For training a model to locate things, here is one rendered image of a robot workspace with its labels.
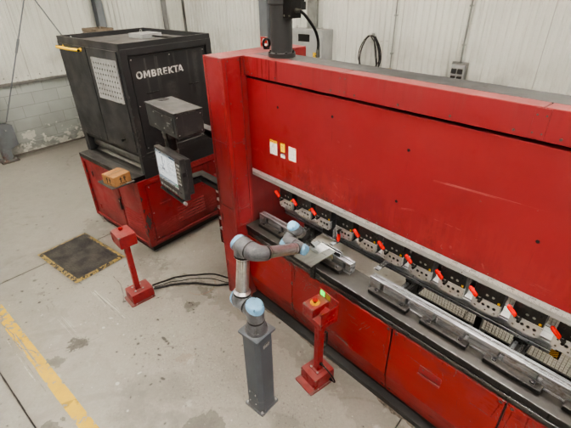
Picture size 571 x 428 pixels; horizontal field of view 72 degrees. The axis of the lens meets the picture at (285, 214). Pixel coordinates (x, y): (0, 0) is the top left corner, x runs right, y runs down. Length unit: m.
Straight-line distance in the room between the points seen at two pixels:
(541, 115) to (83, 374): 3.59
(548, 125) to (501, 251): 0.66
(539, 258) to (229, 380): 2.39
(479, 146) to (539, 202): 0.36
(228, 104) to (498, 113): 1.87
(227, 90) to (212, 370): 2.24
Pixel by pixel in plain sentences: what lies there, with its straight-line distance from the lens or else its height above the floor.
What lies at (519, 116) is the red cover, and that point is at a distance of 1.99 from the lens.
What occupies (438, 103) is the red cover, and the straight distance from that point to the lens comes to 2.12.
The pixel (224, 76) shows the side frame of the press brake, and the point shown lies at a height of 2.17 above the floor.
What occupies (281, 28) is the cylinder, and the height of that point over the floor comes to 2.49.
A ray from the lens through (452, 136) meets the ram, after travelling 2.14.
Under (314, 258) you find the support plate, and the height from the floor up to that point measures 1.00.
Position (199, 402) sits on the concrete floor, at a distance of 3.39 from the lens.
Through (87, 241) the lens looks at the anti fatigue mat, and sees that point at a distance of 5.48.
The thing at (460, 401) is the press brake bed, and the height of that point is 0.55.
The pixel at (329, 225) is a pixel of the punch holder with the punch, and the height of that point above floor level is 1.22.
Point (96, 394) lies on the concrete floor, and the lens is 3.68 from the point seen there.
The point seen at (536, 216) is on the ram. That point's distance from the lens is 2.11.
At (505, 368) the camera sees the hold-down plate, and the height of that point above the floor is 0.90.
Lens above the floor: 2.75
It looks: 30 degrees down
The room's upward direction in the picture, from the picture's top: 1 degrees counter-clockwise
